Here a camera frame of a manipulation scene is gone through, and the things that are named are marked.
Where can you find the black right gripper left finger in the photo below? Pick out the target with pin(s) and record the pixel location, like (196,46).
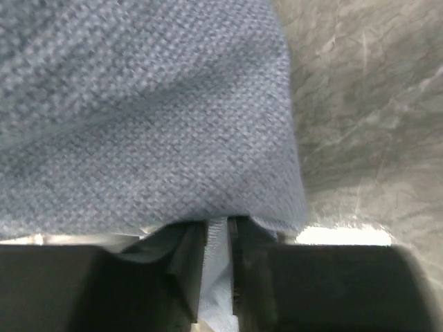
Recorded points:
(153,285)

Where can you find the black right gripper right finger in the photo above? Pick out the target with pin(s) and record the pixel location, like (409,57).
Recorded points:
(282,287)

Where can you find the grey striped pillowcase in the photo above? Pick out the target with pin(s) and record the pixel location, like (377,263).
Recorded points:
(118,116)

